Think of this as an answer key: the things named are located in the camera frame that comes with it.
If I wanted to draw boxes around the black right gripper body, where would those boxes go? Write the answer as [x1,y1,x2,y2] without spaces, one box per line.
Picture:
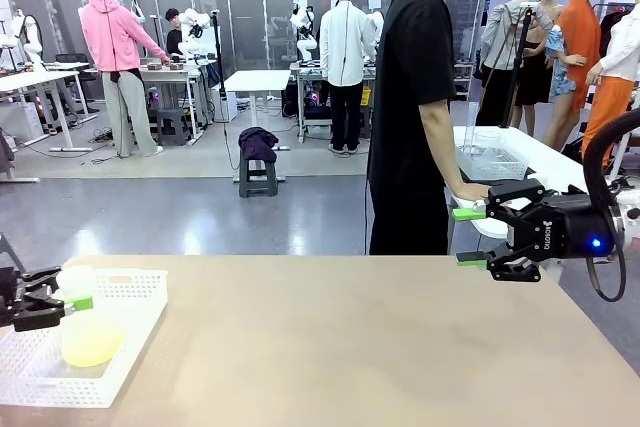
[503,192,619,262]

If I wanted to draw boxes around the grey step stool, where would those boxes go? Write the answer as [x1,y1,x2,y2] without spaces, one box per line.
[155,107,189,146]

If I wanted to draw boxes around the long white office desk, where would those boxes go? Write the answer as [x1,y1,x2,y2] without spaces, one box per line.
[0,68,94,154]

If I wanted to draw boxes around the translucent plastic Erlenmeyer flask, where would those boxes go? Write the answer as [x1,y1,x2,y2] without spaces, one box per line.
[57,265,128,368]

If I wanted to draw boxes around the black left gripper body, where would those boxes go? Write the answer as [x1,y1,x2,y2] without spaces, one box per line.
[0,266,21,332]

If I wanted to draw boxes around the white perforated plastic basket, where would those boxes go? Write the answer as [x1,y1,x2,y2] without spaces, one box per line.
[456,143,532,183]
[0,268,170,410]

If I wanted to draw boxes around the mannequin in blue floral dress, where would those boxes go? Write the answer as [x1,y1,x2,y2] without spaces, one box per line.
[542,24,587,151]

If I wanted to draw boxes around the white workbench with robot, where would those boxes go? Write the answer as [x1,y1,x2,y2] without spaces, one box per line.
[138,62,214,141]

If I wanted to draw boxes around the person in pink hoodie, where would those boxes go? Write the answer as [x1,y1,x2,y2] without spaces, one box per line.
[78,0,172,159]

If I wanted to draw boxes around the black tripod pole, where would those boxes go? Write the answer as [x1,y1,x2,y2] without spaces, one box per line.
[498,1,532,129]

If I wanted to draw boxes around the mannequin in black dress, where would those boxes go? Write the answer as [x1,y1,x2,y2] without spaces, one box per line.
[513,0,565,137]

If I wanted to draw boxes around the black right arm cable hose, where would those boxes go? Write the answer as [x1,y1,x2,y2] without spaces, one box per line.
[581,106,640,211]

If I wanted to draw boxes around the small white standing desk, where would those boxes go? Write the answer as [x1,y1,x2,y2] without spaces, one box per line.
[223,69,292,158]

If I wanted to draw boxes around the dark purple cloth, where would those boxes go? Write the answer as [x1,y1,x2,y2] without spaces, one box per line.
[237,126,281,165]

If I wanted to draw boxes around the person's right hand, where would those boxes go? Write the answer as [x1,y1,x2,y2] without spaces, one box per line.
[448,180,494,203]

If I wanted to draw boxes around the grey stool under cloth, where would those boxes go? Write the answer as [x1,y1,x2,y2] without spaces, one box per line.
[238,146,280,199]

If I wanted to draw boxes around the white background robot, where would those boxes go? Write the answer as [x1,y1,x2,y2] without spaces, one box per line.
[9,8,47,73]
[177,7,212,61]
[289,3,320,66]

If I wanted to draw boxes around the mannequin in orange with cap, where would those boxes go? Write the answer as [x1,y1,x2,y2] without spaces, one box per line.
[554,0,608,114]

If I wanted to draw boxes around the person's right forearm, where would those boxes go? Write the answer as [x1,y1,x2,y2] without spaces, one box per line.
[418,98,465,194]

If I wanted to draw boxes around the mannequin in grey hoodie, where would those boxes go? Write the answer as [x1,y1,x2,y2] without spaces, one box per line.
[473,0,555,127]

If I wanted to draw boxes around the black tray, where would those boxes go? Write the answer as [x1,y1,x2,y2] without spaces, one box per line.
[458,168,544,186]

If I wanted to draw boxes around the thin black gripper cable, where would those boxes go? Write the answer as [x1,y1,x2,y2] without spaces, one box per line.
[585,226,628,303]

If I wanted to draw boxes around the mannequin white jacket orange trousers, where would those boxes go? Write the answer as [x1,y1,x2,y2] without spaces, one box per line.
[581,0,640,174]

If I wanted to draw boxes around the person in white shirt, beanie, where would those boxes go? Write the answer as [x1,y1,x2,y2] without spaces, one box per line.
[318,0,378,158]

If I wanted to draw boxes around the person in black t-shirt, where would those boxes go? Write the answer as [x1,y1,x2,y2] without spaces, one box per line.
[366,0,485,256]

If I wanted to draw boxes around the seated person in black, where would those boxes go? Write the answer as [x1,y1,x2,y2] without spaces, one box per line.
[164,7,185,56]

